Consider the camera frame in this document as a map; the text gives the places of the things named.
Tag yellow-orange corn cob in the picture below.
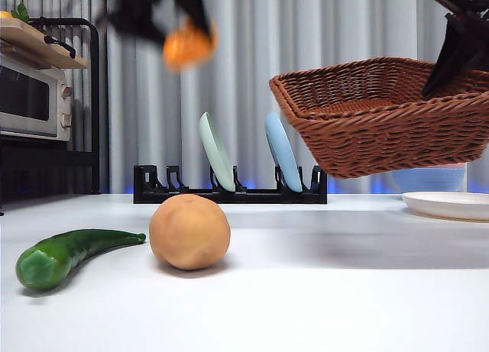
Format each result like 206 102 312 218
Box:
162 18 215 73

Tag brown wicker basket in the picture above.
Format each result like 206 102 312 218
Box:
269 57 489 180

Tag tan potato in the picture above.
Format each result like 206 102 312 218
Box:
148 193 232 271

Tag green cucumber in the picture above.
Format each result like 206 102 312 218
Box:
15 228 147 291

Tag black metal shelf rack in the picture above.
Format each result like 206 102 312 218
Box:
0 18 101 215

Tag grey curtain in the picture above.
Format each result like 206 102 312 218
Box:
0 0 489 195

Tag green leaves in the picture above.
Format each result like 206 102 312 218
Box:
10 2 32 24

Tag blue bowl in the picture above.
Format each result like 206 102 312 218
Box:
389 163 468 195

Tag pale green plate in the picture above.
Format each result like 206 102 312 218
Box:
197 111 237 192

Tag silver toaster oven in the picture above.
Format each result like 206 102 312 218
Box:
0 53 73 143

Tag white plate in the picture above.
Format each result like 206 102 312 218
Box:
401 191 489 221

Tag pale blue plate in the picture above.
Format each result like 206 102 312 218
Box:
264 111 303 192

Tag black dish rack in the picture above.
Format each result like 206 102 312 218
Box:
133 164 329 205

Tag wooden board with black handle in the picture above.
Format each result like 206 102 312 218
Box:
0 18 91 69

